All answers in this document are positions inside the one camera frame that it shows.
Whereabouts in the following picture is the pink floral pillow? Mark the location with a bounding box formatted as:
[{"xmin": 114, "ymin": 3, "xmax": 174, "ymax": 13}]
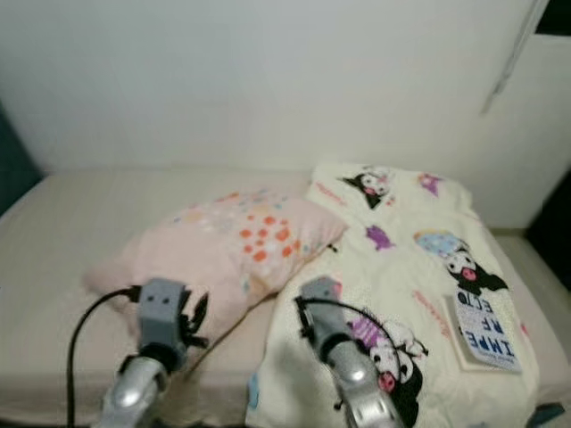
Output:
[{"xmin": 85, "ymin": 189, "xmax": 349, "ymax": 353}]

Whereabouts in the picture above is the cream cartoon print blanket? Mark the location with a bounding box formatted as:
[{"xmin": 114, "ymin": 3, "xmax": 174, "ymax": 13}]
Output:
[{"xmin": 245, "ymin": 160, "xmax": 541, "ymax": 428}]

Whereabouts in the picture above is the white blue lettered book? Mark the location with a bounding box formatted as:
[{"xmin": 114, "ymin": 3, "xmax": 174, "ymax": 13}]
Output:
[{"xmin": 446, "ymin": 290, "xmax": 523, "ymax": 374}]

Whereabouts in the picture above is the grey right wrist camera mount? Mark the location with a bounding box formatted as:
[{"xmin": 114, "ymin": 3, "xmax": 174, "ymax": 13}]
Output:
[{"xmin": 299, "ymin": 276, "xmax": 344, "ymax": 340}]

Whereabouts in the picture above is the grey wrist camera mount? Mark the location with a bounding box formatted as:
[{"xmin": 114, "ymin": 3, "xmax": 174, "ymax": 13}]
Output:
[
  {"xmin": 137, "ymin": 278, "xmax": 190, "ymax": 349},
  {"xmin": 299, "ymin": 276, "xmax": 344, "ymax": 340}
]

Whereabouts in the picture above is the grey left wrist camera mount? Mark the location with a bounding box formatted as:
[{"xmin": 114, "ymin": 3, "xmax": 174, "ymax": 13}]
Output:
[{"xmin": 137, "ymin": 278, "xmax": 190, "ymax": 349}]

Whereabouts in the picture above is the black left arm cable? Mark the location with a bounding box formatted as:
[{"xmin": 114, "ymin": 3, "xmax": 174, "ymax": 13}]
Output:
[{"xmin": 66, "ymin": 285, "xmax": 142, "ymax": 428}]

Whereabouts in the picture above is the white wall conduit strip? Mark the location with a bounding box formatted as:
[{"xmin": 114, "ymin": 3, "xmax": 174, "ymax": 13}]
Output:
[{"xmin": 480, "ymin": 0, "xmax": 550, "ymax": 115}]

